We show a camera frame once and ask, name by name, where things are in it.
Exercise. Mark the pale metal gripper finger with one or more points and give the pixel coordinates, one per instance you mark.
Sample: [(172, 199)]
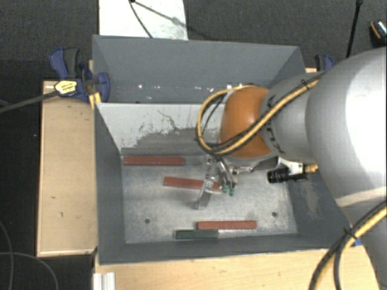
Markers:
[(200, 196), (207, 198)]

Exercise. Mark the red-brown flat block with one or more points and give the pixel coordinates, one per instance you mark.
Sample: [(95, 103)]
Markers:
[(153, 161), (226, 225), (181, 182)]

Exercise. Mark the dark green flat block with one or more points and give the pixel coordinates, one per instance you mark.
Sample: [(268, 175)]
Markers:
[(196, 234)]

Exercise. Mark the grey metal bin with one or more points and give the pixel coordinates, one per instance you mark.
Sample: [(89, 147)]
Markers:
[(157, 198)]

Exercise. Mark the pale wood flat board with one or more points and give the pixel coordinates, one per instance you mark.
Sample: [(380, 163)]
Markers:
[(68, 168)]

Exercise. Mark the black cylinder on white bracket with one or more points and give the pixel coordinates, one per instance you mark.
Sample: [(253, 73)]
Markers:
[(279, 175)]

